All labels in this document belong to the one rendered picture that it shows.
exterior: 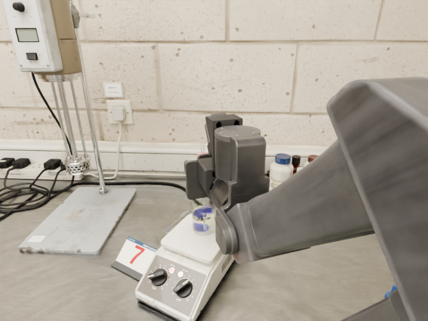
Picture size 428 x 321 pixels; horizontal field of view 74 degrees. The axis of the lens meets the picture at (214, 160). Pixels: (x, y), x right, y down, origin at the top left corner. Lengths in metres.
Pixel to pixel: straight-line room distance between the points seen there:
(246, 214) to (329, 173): 0.13
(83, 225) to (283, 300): 0.53
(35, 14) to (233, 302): 0.67
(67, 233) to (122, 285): 0.24
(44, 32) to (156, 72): 0.42
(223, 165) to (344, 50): 0.75
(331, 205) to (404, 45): 0.94
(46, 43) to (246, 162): 0.50
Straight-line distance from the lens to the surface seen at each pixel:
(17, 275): 0.78
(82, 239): 0.80
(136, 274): 0.68
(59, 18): 0.73
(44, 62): 0.70
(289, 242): 0.24
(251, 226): 0.28
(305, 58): 1.00
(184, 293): 0.57
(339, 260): 0.75
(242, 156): 0.32
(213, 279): 0.59
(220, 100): 0.99
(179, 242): 0.60
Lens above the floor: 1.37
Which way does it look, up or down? 24 degrees down
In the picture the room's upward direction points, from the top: straight up
